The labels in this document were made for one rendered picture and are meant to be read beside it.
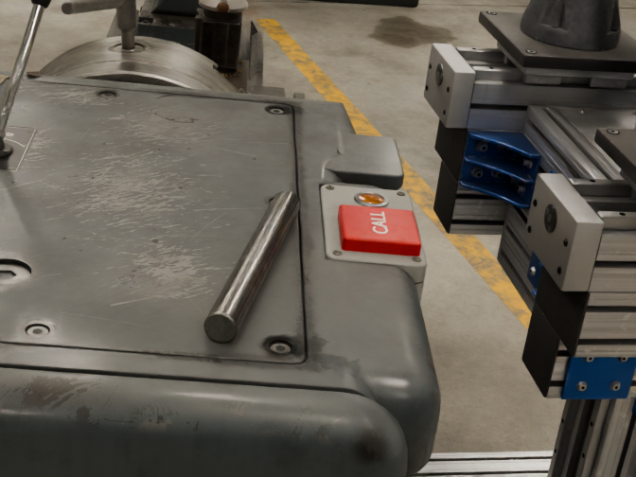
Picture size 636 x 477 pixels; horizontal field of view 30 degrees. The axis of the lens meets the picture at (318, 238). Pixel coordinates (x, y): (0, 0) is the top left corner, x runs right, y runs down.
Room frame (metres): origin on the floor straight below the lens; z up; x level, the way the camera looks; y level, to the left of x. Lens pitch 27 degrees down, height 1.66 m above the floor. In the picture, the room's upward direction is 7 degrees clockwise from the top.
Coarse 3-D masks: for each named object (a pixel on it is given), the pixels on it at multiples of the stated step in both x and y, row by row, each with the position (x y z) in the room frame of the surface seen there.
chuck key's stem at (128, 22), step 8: (128, 0) 1.25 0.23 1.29; (120, 8) 1.25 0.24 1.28; (128, 8) 1.25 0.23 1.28; (120, 16) 1.25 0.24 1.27; (128, 16) 1.25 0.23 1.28; (136, 16) 1.26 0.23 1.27; (120, 24) 1.25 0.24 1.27; (128, 24) 1.25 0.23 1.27; (136, 24) 1.25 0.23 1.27; (128, 32) 1.25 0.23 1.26; (128, 40) 1.25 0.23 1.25; (128, 48) 1.25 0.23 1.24
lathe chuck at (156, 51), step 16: (80, 48) 1.28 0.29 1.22; (96, 48) 1.26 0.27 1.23; (112, 48) 1.25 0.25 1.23; (144, 48) 1.26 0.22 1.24; (160, 48) 1.27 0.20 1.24; (176, 48) 1.28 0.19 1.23; (48, 64) 1.28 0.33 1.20; (64, 64) 1.23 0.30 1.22; (80, 64) 1.21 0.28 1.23; (160, 64) 1.22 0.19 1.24; (176, 64) 1.23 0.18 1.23; (192, 64) 1.26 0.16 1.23; (208, 64) 1.29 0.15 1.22; (208, 80) 1.24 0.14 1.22; (224, 80) 1.28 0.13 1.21
